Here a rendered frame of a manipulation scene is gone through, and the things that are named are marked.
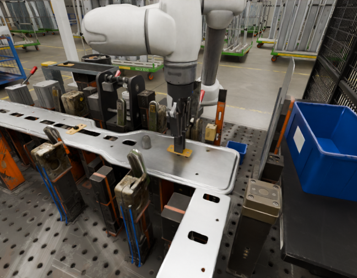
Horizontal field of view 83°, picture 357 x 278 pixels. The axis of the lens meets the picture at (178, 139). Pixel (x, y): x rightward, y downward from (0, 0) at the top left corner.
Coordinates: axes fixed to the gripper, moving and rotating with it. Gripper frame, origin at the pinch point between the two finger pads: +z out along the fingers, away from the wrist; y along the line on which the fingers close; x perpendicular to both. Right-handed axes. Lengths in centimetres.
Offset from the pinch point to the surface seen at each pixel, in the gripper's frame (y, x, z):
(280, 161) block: 1.7, 30.3, -2.2
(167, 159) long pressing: 3.6, -2.9, 5.6
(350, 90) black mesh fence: -45, 55, -10
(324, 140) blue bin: -24, 46, 2
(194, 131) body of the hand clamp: -13.2, 1.0, 3.0
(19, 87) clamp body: -16, -103, 0
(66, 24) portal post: -274, -341, -13
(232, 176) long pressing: 3.6, 18.8, 6.0
